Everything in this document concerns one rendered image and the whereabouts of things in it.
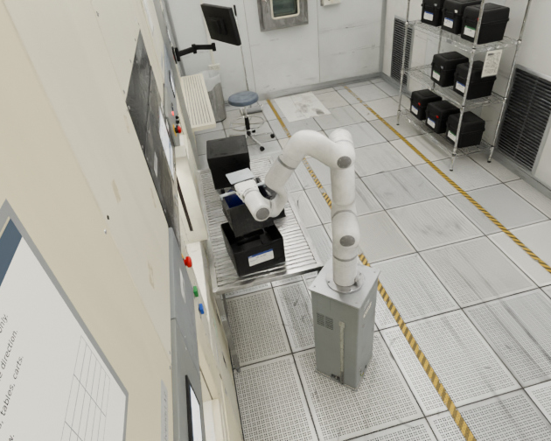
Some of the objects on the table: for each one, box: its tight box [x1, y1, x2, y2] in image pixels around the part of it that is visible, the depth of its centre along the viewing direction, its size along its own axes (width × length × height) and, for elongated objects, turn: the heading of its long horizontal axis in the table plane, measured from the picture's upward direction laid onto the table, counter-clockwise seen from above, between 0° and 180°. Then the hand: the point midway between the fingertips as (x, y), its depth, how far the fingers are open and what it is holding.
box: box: [206, 135, 253, 190], centre depth 289 cm, size 29×29×25 cm
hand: (240, 179), depth 197 cm, fingers closed on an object, 3 cm apart
